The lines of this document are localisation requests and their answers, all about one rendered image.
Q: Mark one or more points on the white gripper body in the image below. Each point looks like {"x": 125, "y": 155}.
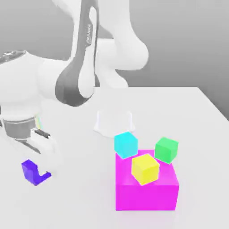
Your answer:
{"x": 38, "y": 150}

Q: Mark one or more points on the small blue cube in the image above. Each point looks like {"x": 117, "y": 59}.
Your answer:
{"x": 30, "y": 173}

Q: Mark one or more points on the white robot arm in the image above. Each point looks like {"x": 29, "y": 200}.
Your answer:
{"x": 111, "y": 53}

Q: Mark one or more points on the small cyan cube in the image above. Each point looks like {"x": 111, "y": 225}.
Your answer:
{"x": 125, "y": 145}

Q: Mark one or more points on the small yellow cube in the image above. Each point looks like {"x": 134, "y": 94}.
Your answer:
{"x": 145, "y": 170}

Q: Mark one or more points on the small green cube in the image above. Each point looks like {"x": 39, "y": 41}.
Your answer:
{"x": 165, "y": 150}

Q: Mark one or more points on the large magenta box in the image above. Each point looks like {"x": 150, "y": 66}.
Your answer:
{"x": 146, "y": 195}

